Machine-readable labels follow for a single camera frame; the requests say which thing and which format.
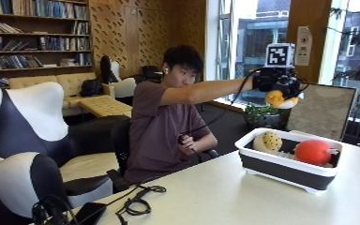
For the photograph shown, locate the yellow tufted ottoman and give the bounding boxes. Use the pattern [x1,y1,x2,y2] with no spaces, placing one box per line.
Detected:
[78,95,134,119]

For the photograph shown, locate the black backpack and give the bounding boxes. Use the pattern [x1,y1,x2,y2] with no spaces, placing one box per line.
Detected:
[79,78,106,98]

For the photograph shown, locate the red ball toy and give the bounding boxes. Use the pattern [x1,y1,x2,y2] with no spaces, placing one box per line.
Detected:
[293,139,333,167]

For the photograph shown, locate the yellow and white soft toy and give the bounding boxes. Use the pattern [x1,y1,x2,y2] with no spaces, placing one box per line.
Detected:
[264,89,300,110]

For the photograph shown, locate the black glove cable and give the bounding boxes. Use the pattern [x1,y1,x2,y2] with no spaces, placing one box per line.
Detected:
[176,67,265,163]

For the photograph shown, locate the yellow dotted soft toy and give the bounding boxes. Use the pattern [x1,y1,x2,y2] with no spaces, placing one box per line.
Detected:
[252,130,284,155]

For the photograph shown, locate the potted green plant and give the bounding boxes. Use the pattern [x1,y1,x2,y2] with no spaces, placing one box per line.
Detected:
[244,103,291,129]

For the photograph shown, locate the white marker cube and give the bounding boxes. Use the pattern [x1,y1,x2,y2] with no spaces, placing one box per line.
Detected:
[264,42,296,68]

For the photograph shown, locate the black office chair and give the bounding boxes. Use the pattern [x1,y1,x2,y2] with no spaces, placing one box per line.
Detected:
[107,118,221,192]

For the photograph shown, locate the the person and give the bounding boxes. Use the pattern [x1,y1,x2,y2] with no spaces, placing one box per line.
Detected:
[123,44,255,186]

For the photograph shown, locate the row of books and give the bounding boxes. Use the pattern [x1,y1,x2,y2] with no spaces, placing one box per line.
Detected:
[0,0,92,71]

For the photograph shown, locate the grey framed board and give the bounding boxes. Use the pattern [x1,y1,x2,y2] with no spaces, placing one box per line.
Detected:
[287,82,360,143]

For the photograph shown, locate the white paper notice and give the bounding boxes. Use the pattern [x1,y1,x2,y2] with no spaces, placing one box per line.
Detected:
[293,25,313,68]

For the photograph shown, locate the black and white armchair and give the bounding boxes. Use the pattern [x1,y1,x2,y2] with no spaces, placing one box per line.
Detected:
[99,54,138,99]
[0,151,119,219]
[0,74,131,172]

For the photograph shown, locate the black headphones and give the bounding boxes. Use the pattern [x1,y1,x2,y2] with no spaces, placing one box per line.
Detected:
[30,194,80,225]

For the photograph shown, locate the yellow tufted sofa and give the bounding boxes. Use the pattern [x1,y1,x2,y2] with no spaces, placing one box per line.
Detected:
[8,72,118,117]

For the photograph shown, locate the wooden bookshelf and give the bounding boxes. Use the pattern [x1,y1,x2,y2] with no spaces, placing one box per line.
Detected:
[0,0,95,88]

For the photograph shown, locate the white and black tub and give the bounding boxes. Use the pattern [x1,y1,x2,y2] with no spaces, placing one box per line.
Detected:
[233,127,345,195]

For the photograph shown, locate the black coiled cable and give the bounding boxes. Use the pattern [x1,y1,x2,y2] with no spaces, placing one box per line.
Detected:
[114,184,168,225]

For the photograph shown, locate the black phone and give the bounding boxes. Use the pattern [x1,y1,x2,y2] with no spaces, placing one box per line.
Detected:
[70,202,108,225]

